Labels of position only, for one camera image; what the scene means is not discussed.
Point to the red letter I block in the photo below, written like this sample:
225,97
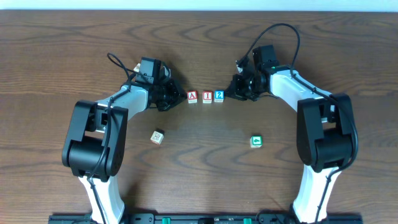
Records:
207,97

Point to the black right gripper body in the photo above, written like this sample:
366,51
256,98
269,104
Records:
243,88

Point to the blue number 2 block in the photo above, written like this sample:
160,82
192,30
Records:
219,96

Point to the green number 4 block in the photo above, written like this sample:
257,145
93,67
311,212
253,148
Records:
255,141

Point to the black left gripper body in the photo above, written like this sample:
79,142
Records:
171,94

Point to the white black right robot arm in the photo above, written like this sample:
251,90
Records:
327,139

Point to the yellow wooden block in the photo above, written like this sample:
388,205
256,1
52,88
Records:
137,68

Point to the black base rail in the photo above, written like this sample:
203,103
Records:
264,218

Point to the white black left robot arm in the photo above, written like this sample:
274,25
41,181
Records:
96,137

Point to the red letter A block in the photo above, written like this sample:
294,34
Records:
192,96

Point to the red edged butterfly block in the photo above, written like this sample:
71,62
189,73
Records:
157,137

